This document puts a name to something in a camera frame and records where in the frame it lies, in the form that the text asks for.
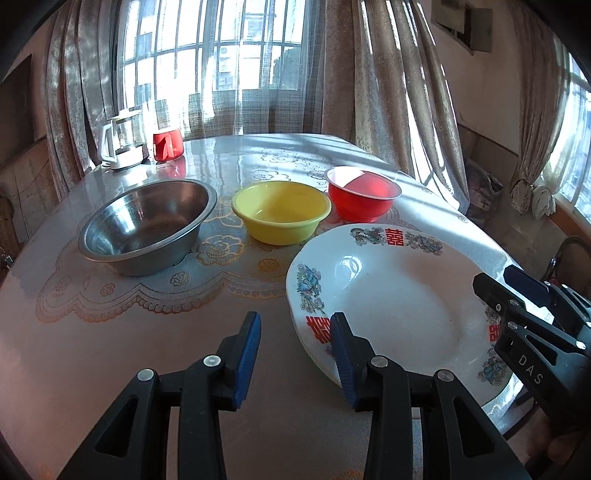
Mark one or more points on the beige patterned curtain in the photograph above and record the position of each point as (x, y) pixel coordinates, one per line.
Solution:
(392, 92)
(74, 92)

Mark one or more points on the side window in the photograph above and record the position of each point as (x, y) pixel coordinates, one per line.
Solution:
(575, 138)

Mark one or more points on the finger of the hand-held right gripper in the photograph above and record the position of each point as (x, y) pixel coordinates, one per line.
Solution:
(521, 337)
(526, 281)

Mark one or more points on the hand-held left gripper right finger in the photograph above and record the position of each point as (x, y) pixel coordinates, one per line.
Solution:
(344, 360)

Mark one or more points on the yellow plastic bowl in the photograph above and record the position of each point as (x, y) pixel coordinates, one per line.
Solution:
(281, 212)

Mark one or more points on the wall-mounted black television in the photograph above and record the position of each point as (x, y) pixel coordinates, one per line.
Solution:
(16, 106)

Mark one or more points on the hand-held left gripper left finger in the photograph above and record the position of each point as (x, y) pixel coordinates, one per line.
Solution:
(247, 355)

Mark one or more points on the red cup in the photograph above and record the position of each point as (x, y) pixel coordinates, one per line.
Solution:
(168, 145)

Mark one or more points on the large white red-print plate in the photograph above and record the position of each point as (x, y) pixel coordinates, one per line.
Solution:
(406, 314)

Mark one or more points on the grey wall electrical box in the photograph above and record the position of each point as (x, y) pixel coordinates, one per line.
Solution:
(466, 23)

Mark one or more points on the stainless steel bowl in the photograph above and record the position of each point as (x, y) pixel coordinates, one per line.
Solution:
(143, 221)

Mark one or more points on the person's right hand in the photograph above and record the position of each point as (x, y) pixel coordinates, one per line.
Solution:
(542, 438)

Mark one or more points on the patterned bag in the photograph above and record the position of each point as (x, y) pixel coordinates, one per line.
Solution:
(485, 194)

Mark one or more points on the red plastic bowl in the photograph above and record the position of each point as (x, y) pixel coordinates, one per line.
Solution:
(364, 194)

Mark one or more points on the barred window with sheer curtain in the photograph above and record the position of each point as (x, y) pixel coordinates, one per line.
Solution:
(217, 60)

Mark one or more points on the tied beige curtain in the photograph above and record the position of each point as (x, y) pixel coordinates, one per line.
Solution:
(535, 115)

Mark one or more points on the lace patterned tablecloth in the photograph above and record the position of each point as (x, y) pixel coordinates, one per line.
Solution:
(221, 258)

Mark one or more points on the white glass electric kettle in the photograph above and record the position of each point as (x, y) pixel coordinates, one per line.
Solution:
(122, 143)

